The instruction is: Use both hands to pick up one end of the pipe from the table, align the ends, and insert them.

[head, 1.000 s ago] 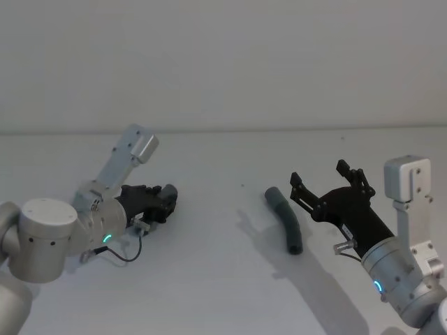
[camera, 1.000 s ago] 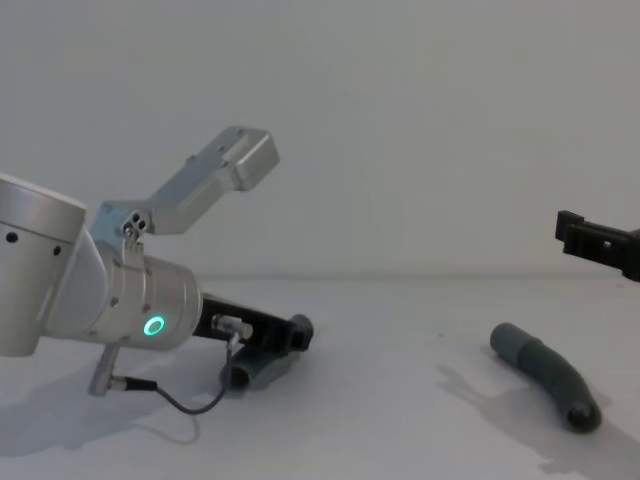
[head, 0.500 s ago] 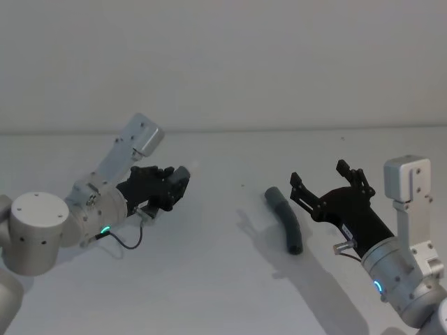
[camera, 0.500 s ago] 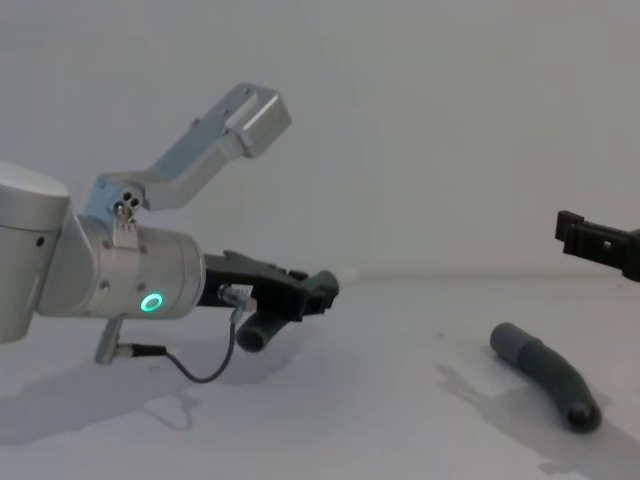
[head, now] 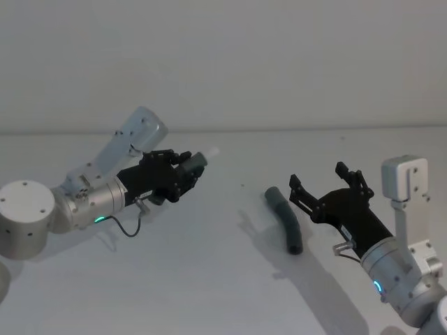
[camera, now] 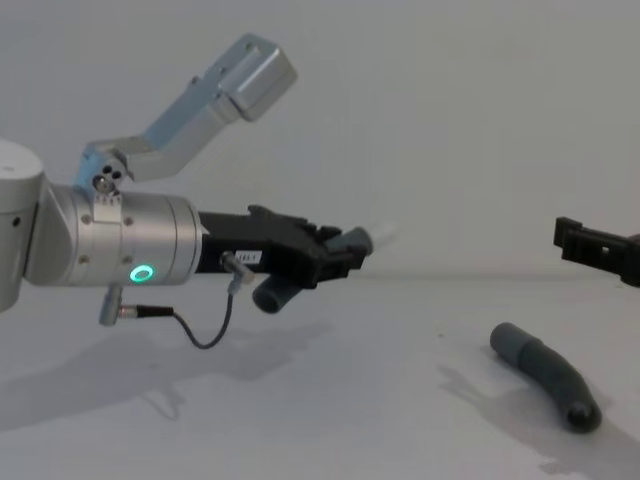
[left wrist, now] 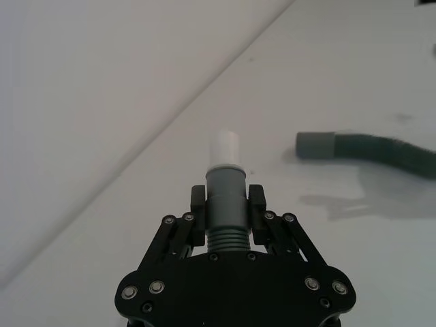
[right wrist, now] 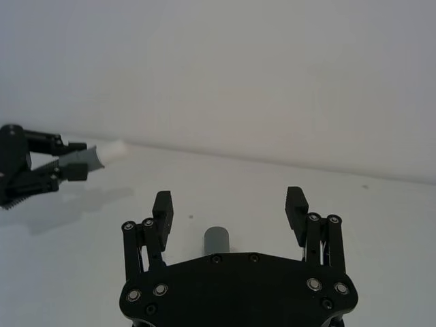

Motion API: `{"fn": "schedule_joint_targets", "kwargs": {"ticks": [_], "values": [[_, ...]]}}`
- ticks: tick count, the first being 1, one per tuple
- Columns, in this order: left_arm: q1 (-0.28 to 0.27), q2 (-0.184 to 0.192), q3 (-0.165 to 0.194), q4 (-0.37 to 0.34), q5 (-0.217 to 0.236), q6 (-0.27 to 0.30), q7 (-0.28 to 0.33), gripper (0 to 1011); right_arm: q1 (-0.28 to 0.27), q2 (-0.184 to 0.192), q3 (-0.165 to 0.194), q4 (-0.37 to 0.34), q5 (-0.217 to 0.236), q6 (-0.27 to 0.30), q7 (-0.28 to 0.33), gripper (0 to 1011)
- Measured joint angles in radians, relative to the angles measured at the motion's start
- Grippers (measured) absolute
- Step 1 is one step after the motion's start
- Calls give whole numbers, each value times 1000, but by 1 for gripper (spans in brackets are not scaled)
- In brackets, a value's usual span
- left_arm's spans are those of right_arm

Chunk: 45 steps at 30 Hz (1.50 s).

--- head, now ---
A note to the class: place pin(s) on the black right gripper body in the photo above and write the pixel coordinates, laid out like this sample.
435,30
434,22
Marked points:
352,218

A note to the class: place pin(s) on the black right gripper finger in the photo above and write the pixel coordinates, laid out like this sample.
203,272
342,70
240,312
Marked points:
302,195
356,179

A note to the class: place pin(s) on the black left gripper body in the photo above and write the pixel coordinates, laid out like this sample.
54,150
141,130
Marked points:
150,179

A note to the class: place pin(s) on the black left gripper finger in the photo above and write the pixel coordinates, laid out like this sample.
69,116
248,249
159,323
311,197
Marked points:
167,154
186,181

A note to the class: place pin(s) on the short dark tube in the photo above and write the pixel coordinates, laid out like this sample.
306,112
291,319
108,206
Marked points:
194,162

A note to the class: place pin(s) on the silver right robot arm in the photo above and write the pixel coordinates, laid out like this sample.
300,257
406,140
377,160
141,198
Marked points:
405,275

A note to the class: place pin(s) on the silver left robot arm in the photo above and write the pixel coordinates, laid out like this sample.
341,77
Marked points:
28,216

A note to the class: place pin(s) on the white table cloth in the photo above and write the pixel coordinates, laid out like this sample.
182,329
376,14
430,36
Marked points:
195,265

